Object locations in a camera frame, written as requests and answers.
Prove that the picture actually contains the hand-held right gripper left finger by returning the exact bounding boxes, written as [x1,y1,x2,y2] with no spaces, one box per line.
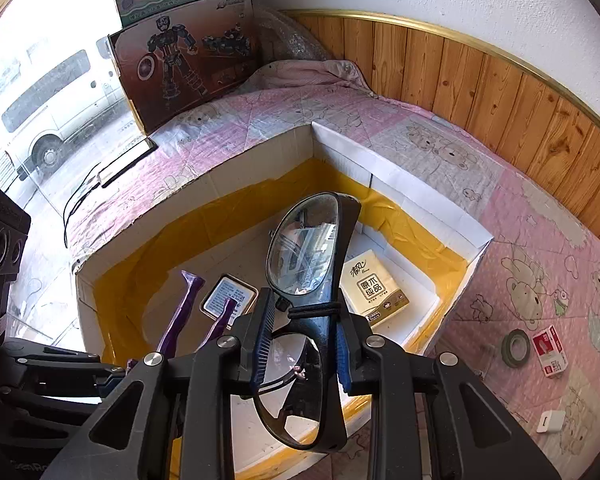
[40,287,277,480]

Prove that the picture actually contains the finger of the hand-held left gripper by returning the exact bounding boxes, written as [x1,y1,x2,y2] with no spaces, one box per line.
[9,375,124,437]
[2,339,127,379]

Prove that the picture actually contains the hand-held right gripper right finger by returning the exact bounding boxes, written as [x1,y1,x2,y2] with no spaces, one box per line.
[334,304,563,480]

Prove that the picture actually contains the black framed glasses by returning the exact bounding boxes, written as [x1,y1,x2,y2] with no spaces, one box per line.
[254,191,362,456]

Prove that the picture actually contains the purple toy figure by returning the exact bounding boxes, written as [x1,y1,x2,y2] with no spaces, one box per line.
[127,270,237,368]

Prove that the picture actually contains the white cardboard box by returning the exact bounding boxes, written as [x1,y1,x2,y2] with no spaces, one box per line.
[71,121,493,480]

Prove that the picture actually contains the greenish tape roll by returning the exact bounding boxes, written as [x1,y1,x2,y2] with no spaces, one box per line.
[501,330,531,367]

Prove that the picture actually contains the red and white staple box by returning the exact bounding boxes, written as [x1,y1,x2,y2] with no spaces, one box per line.
[531,325,570,376]

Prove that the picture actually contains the yellow tissue pack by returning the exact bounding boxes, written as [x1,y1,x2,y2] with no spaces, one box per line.
[339,255,411,329]

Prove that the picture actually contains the white van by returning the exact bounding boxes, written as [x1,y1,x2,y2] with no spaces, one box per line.
[0,35,128,171]

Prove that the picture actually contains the white charger plug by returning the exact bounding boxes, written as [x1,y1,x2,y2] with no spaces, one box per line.
[536,410,567,435]

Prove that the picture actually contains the printed pink blanket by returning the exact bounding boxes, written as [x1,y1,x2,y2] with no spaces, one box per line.
[65,59,600,480]

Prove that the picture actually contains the robot figure toy box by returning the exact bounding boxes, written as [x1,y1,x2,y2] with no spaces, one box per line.
[107,0,261,136]

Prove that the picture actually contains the clear bubble wrap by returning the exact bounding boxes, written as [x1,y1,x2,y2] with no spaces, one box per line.
[257,7,338,63]

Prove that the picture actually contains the thin black cable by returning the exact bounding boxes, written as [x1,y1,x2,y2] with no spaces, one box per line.
[62,162,103,248]

